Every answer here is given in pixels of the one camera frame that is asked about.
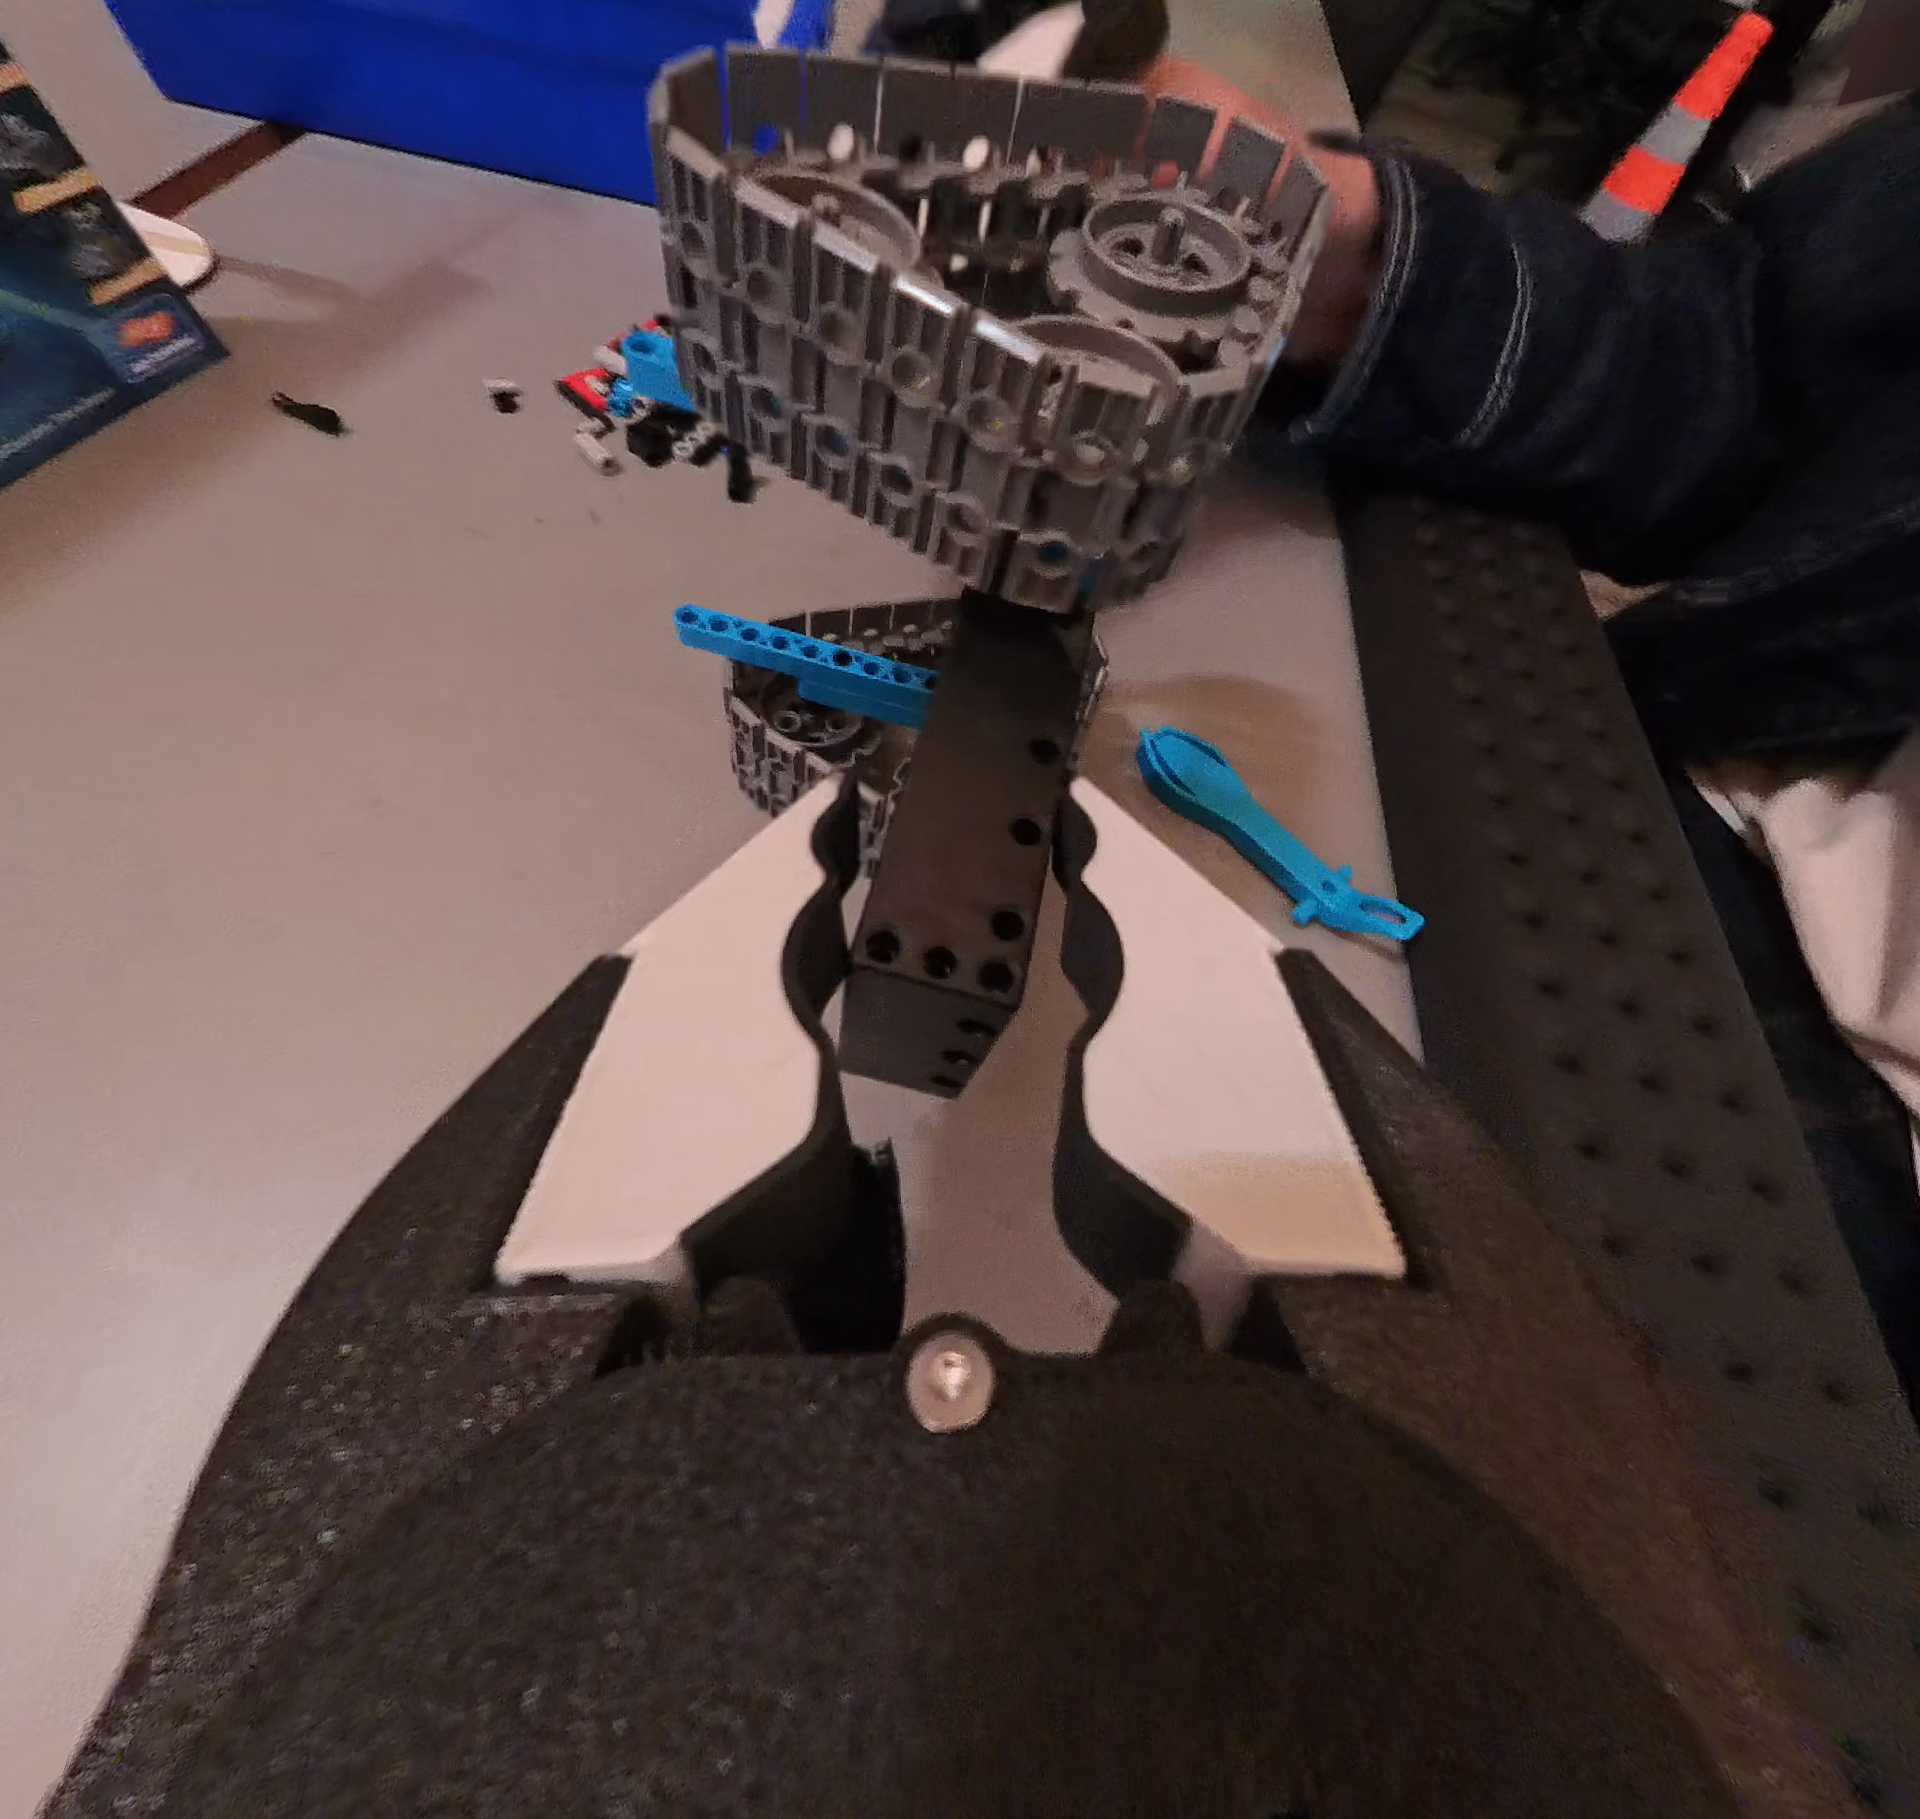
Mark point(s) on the blue brick separator tool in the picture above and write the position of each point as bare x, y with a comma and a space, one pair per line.
1242, 827

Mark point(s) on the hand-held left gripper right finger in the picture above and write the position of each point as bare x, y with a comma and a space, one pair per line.
1242, 1098

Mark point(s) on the person's right forearm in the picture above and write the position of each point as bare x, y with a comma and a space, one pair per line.
1574, 350

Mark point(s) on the person's right hand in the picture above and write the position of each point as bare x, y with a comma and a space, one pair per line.
1352, 227

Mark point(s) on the black dimpled pad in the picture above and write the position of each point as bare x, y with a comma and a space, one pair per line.
1620, 952

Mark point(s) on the blue plastic bin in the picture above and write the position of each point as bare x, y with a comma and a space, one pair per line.
447, 21

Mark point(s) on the pile of red black bricks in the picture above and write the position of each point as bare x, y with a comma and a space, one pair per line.
644, 411

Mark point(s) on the person's denim jacket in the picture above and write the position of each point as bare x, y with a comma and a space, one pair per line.
1772, 652

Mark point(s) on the white rounded board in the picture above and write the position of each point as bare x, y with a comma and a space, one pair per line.
175, 245

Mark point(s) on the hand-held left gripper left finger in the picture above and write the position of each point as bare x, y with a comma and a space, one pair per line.
674, 1070

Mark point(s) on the grey toy track belt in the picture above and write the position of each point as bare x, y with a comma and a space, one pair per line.
902, 391

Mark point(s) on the blue robot kit box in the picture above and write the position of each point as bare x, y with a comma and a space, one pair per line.
79, 289

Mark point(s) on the orange traffic cone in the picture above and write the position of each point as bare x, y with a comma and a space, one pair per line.
1681, 122

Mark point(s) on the black motor battery block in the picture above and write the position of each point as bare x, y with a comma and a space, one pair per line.
975, 800

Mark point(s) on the person's pale trousers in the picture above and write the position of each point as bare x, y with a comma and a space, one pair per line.
1834, 920

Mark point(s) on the black toy connector pin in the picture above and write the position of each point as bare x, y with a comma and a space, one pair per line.
306, 416

